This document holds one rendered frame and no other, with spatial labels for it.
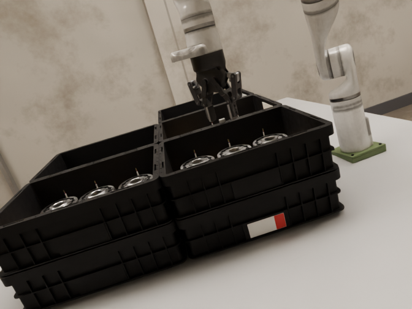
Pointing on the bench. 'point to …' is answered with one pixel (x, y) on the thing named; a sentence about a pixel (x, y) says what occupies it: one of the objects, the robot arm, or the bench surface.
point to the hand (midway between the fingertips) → (221, 114)
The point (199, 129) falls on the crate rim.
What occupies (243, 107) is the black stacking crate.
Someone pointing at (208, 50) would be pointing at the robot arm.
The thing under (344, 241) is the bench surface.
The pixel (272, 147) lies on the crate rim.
